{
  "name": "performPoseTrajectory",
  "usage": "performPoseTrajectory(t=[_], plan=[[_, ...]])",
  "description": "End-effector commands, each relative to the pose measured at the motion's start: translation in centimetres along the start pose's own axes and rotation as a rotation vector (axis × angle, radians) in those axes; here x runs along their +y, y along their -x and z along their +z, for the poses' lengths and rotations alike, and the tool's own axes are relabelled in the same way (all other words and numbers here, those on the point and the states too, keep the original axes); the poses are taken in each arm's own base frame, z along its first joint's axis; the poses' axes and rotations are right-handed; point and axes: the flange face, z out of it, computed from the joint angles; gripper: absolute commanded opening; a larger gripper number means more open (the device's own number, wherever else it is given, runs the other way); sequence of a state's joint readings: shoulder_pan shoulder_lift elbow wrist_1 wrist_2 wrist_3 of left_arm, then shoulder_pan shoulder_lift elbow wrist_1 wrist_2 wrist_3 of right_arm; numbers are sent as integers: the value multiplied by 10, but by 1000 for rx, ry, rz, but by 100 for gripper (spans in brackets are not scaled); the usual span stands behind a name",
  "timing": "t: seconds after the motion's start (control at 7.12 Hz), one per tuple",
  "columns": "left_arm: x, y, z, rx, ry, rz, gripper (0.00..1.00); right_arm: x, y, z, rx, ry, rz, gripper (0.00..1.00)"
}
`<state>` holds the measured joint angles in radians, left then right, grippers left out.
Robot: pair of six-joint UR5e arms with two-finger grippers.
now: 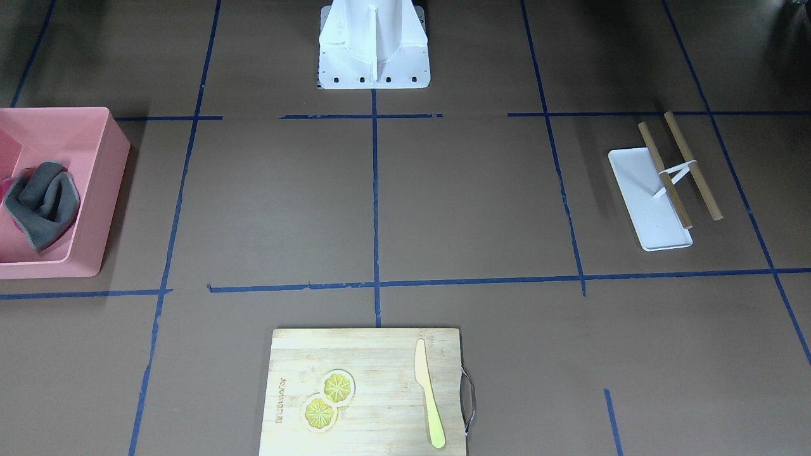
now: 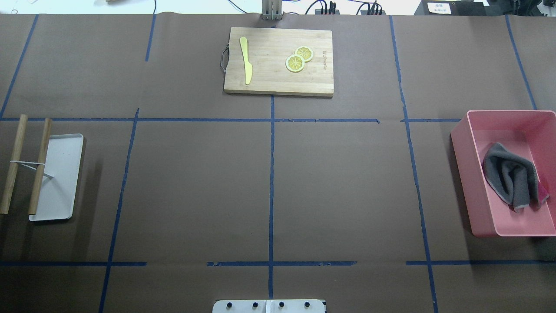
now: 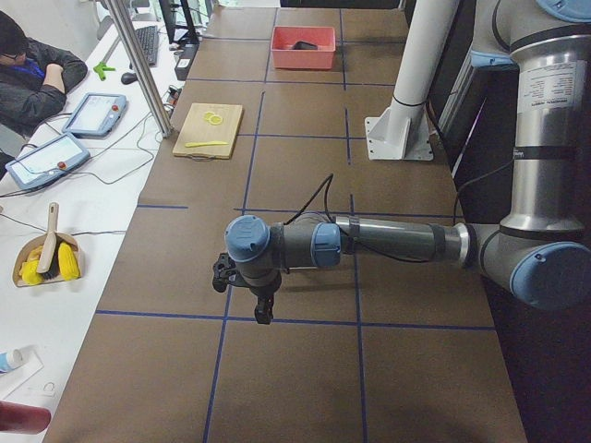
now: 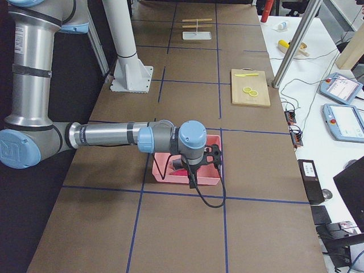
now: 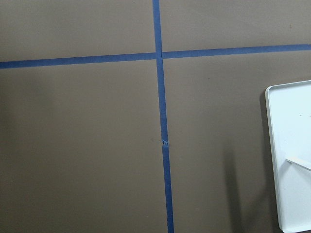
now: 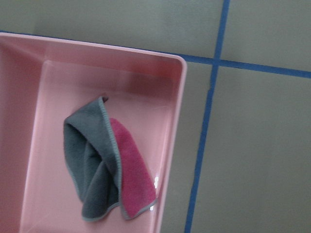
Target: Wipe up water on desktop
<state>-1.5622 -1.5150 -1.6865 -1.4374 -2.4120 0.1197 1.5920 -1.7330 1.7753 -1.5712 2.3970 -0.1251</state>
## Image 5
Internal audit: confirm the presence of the white rectangular tray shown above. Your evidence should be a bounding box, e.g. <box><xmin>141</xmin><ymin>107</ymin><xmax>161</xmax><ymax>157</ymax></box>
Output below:
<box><xmin>265</xmin><ymin>81</ymin><xmax>311</xmax><ymax>233</ymax></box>

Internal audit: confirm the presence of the wooden rack with two rods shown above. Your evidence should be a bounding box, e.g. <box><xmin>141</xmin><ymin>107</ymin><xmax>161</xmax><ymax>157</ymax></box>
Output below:
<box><xmin>286</xmin><ymin>157</ymin><xmax>311</xmax><ymax>171</ymax></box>

